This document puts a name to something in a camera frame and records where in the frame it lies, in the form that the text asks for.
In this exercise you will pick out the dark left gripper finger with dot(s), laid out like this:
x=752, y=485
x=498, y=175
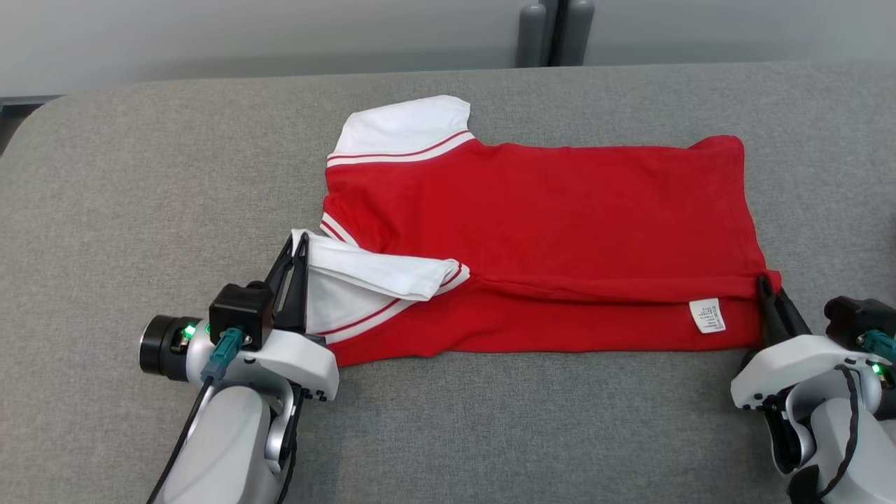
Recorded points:
x=294, y=301
x=280, y=269

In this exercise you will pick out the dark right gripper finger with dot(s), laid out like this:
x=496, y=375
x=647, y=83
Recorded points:
x=772, y=322
x=792, y=322

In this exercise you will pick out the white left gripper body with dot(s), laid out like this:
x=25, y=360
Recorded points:
x=301, y=360

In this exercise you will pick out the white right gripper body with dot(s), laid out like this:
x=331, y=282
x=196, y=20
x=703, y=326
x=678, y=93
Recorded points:
x=791, y=360

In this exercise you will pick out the red jersey white sleeves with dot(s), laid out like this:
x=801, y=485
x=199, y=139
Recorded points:
x=560, y=224

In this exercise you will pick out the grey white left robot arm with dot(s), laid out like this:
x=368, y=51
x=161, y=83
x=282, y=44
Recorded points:
x=224, y=448

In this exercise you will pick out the grey baseboard strip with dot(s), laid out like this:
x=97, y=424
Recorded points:
x=28, y=100

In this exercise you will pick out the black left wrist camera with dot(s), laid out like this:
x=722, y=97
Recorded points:
x=241, y=311

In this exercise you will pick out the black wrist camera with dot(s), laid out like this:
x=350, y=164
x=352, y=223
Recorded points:
x=241, y=311
x=850, y=315

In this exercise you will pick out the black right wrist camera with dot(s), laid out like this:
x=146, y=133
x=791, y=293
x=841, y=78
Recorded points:
x=850, y=315

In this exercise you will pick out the grey cylinder post foot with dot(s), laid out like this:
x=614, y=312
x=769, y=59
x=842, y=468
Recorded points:
x=530, y=38
x=581, y=35

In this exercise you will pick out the grey partition post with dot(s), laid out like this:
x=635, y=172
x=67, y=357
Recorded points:
x=558, y=28

